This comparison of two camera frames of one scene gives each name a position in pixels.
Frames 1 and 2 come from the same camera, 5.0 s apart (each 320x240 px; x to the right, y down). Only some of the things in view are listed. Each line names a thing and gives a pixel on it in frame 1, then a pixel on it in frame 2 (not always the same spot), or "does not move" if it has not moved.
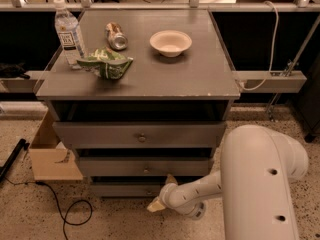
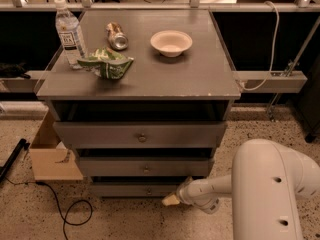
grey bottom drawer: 127,190 does not move
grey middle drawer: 145,166 does not move
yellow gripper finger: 170,180 to 189,180
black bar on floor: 22,144 does not move
